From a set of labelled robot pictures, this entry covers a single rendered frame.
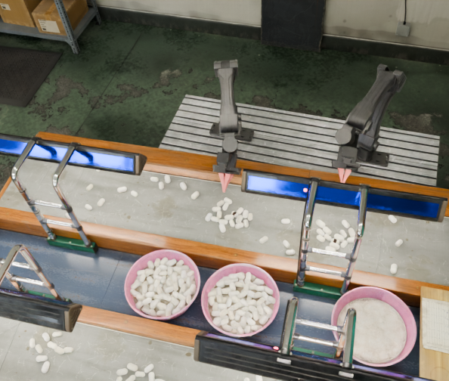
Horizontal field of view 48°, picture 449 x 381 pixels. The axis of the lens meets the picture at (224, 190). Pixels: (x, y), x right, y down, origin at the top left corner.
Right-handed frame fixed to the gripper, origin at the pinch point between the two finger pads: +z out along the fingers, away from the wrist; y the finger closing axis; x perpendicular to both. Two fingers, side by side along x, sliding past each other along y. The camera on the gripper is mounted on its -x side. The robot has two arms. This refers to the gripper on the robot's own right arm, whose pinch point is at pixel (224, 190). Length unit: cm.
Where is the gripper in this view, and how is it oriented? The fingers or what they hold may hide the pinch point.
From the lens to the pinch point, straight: 192.1
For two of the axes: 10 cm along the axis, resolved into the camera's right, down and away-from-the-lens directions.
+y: 9.7, 1.4, -2.0
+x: 2.1, -0.4, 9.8
